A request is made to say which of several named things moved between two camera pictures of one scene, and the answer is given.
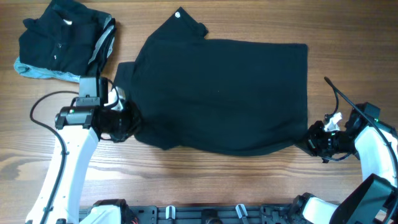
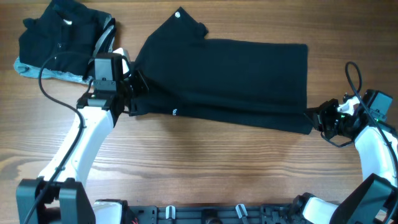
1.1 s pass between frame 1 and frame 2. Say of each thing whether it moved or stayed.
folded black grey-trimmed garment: stayed
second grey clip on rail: stayed
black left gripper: moved
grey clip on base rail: stayed
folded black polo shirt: stayed
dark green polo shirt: moved
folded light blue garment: stayed
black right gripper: moved
